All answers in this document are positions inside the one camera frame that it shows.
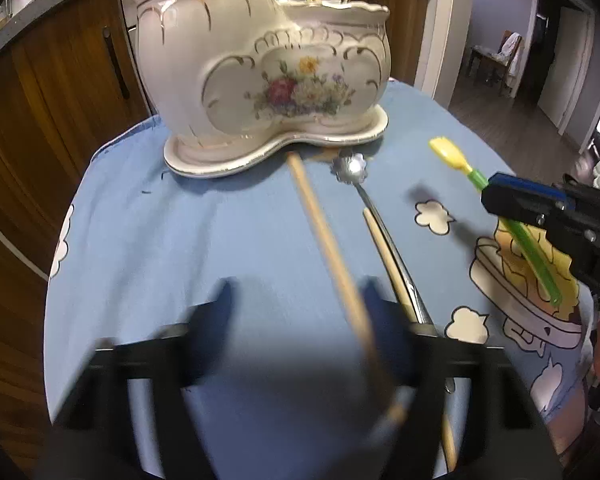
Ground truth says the grey kitchen countertop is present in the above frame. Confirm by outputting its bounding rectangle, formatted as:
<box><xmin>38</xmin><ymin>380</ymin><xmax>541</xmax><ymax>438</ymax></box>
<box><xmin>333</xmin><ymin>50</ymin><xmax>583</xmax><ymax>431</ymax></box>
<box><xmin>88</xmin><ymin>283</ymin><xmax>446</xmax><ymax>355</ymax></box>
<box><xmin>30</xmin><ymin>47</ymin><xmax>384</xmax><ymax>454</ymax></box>
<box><xmin>0</xmin><ymin>0</ymin><xmax>131</xmax><ymax>63</ymax></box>

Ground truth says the white door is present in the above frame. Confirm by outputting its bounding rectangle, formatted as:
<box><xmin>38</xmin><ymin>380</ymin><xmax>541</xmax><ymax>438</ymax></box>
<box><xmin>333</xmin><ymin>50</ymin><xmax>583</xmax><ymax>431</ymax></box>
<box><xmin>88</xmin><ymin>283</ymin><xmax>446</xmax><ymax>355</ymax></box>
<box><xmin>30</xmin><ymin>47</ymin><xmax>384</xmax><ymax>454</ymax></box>
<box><xmin>532</xmin><ymin>0</ymin><xmax>597</xmax><ymax>137</ymax></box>

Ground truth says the silver flower head spoon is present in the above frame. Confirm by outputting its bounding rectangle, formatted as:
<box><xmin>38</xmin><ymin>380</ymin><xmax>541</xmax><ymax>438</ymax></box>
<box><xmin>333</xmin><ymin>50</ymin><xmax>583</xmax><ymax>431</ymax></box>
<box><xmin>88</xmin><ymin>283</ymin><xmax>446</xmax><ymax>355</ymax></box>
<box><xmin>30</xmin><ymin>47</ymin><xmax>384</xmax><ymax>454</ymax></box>
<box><xmin>331</xmin><ymin>152</ymin><xmax>457</xmax><ymax>394</ymax></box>

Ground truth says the wooden chopstick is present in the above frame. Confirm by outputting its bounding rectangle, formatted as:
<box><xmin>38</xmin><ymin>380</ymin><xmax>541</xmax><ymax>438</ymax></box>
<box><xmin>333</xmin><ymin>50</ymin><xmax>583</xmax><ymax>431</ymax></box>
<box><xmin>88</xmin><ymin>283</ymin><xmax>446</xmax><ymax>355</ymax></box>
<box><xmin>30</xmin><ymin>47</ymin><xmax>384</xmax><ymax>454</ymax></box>
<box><xmin>285</xmin><ymin>152</ymin><xmax>409</xmax><ymax>427</ymax></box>
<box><xmin>362</xmin><ymin>208</ymin><xmax>459</xmax><ymax>472</ymax></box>

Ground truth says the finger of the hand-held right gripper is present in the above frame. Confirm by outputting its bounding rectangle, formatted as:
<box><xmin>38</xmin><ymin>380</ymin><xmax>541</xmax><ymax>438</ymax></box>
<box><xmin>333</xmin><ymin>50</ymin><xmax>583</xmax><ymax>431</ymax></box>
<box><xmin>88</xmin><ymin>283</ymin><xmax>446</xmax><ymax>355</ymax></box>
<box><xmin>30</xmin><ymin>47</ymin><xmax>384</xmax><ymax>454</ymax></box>
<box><xmin>487</xmin><ymin>172</ymin><xmax>579</xmax><ymax>207</ymax></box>
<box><xmin>481</xmin><ymin>185</ymin><xmax>588</xmax><ymax>242</ymax></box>

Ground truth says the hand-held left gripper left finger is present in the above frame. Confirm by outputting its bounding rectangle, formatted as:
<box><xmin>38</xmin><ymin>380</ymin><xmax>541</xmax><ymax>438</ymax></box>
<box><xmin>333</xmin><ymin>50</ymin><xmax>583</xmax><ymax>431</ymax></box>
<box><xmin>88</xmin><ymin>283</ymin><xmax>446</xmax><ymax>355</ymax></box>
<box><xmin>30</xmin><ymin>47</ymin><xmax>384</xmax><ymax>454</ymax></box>
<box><xmin>35</xmin><ymin>277</ymin><xmax>237</xmax><ymax>480</ymax></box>

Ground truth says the green handled yellow plastic utensil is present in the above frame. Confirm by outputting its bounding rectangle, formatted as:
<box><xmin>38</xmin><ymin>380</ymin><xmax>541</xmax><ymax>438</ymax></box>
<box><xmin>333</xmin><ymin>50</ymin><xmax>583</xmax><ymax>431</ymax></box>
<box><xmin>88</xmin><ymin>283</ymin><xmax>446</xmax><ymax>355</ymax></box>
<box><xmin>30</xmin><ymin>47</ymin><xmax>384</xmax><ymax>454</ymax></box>
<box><xmin>428</xmin><ymin>136</ymin><xmax>564</xmax><ymax>307</ymax></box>

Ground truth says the blue cartoon printed cloth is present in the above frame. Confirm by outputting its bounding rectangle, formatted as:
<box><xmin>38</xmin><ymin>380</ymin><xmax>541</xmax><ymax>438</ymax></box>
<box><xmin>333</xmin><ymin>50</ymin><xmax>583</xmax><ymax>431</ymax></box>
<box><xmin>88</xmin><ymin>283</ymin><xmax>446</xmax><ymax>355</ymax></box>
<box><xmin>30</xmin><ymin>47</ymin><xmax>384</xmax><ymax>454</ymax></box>
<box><xmin>43</xmin><ymin>77</ymin><xmax>599</xmax><ymax>477</ymax></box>

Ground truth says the floral ceramic utensil holder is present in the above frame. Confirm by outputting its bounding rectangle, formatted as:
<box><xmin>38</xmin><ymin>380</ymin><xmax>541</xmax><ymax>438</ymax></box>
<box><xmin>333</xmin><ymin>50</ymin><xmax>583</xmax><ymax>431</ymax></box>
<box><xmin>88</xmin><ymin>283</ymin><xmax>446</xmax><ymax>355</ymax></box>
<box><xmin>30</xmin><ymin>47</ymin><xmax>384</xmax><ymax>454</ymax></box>
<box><xmin>125</xmin><ymin>0</ymin><xmax>392</xmax><ymax>157</ymax></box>

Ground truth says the white ceramic saucer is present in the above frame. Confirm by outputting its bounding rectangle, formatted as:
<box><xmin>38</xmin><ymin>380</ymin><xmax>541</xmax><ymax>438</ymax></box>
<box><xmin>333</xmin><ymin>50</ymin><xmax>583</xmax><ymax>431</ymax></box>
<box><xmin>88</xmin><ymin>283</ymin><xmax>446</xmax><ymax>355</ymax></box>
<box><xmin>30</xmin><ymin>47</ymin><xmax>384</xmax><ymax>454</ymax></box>
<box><xmin>163</xmin><ymin>109</ymin><xmax>389</xmax><ymax>180</ymax></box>

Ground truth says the wooden chair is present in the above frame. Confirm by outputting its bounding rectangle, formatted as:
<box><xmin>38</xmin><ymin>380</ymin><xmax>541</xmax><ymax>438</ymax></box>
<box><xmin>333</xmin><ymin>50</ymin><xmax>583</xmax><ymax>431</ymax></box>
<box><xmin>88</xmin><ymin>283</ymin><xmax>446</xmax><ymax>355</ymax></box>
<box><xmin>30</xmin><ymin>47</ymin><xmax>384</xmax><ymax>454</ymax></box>
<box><xmin>467</xmin><ymin>30</ymin><xmax>524</xmax><ymax>97</ymax></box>

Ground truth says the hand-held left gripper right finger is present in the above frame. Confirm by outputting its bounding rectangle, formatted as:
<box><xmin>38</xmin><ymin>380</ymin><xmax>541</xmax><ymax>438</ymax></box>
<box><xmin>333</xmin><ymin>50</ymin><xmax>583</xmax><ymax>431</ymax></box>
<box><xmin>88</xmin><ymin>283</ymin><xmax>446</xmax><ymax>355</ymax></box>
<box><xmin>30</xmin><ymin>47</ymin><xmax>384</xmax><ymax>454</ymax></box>
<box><xmin>357</xmin><ymin>280</ymin><xmax>563</xmax><ymax>480</ymax></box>

